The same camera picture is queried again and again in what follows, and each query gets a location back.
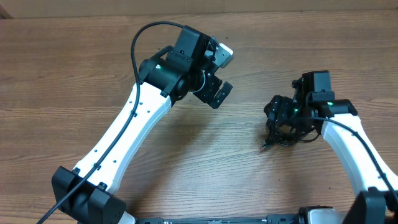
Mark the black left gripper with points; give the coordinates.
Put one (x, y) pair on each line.
(206, 94)

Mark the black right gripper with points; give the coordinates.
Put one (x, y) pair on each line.
(278, 109)

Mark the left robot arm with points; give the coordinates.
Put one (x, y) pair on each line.
(87, 193)

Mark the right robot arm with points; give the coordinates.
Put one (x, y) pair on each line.
(315, 108)

